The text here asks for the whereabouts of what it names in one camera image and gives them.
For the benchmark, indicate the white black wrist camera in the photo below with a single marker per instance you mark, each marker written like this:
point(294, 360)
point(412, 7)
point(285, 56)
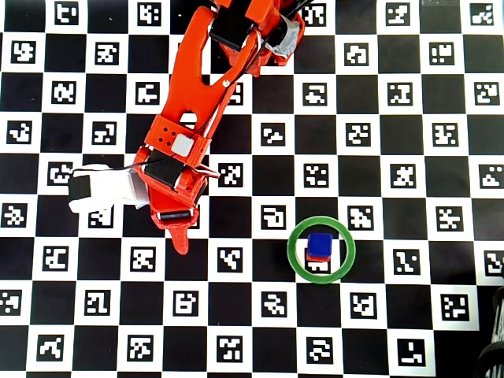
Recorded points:
point(106, 189)

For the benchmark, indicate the red robot arm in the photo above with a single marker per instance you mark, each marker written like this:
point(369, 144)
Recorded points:
point(185, 78)

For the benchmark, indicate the blue cube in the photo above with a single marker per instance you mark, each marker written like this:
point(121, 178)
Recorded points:
point(319, 244)

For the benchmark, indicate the red cube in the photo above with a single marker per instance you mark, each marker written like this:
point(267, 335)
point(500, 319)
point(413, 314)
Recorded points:
point(317, 260)

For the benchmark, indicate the red gripper body black motor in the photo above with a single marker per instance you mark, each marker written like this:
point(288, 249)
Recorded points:
point(173, 216)

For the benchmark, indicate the black white ArUco checkerboard mat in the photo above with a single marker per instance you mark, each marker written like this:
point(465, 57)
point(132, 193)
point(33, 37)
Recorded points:
point(59, 275)

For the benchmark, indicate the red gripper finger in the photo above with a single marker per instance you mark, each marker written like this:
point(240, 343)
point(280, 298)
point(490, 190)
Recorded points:
point(181, 240)

